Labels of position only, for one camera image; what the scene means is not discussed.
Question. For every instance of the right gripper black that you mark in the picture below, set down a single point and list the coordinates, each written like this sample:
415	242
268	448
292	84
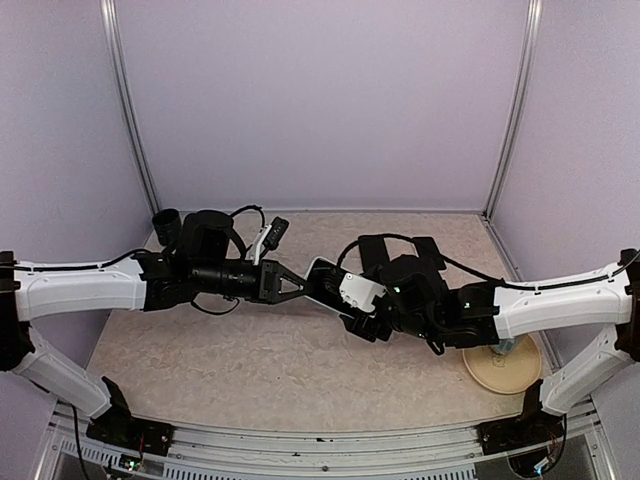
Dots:
365	329

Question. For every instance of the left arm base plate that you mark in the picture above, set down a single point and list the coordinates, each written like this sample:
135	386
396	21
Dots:
136	434

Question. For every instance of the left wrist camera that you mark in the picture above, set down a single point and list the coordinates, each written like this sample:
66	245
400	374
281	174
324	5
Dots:
268	239

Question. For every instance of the light blue mug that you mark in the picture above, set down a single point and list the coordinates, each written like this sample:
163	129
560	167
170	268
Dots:
504	347

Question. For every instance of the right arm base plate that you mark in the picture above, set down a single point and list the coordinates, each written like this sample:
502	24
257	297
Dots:
510	434

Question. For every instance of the beige plate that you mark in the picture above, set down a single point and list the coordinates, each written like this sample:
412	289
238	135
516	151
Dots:
505	373

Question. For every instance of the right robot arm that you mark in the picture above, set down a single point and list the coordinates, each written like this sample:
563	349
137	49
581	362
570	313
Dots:
408	295

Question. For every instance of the left aluminium frame post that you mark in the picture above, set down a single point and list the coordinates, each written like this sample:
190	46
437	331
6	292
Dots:
110	22

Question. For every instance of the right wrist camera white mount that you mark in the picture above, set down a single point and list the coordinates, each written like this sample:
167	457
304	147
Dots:
360	293

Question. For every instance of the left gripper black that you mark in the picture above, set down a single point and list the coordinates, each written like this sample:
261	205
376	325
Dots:
268	285

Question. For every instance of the aluminium frame post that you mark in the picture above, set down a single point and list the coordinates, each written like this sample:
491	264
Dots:
517	108
110	22

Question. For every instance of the front aluminium rail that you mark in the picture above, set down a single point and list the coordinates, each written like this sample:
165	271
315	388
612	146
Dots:
197	452

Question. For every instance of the black phone case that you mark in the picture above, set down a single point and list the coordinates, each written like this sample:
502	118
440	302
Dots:
373	253

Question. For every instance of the right aluminium frame post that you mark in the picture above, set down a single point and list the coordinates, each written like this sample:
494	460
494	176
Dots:
517	108

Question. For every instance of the light blue phone case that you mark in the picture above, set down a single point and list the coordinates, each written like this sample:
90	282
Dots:
325	285

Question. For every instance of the black cylindrical cup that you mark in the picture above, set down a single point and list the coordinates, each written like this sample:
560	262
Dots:
167	226

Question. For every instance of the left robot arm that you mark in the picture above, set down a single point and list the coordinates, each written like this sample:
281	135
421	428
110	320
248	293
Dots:
30	291

